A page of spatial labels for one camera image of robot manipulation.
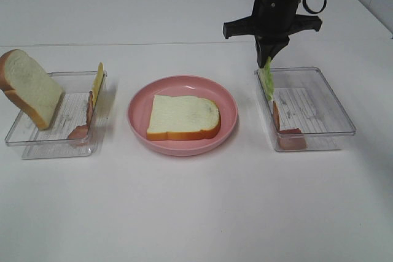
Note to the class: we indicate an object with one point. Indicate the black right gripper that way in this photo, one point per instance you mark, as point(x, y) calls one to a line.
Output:
point(274, 20)

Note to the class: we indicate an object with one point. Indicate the green lettuce leaf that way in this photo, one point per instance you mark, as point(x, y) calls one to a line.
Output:
point(266, 79)

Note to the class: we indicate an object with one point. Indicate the bacon strip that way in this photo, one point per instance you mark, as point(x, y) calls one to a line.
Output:
point(288, 139)
point(81, 132)

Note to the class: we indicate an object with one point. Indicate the white bread slice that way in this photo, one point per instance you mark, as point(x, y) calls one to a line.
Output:
point(26, 84)
point(183, 118)

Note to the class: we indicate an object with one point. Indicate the right clear plastic tray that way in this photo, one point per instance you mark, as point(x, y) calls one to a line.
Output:
point(306, 101)

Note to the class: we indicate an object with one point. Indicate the clear plastic tray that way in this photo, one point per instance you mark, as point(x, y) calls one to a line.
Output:
point(306, 101)
point(31, 143)

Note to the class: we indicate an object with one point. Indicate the pink round plate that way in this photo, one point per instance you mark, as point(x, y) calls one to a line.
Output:
point(140, 106)

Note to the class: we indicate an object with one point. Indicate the yellow cheese slice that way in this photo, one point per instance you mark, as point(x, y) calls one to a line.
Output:
point(97, 83)

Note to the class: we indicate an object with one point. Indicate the left clear plastic tray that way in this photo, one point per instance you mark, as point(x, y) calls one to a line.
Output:
point(31, 143)

